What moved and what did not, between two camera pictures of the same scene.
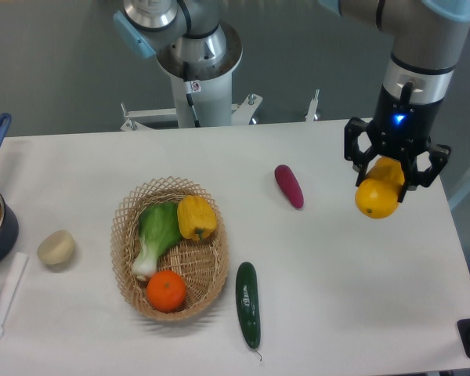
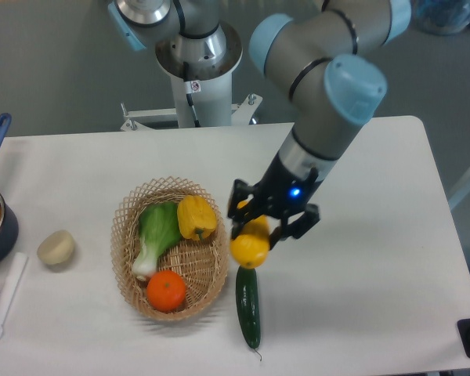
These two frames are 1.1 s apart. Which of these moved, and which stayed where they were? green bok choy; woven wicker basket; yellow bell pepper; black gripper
Moved: black gripper
Stayed: yellow bell pepper; woven wicker basket; green bok choy
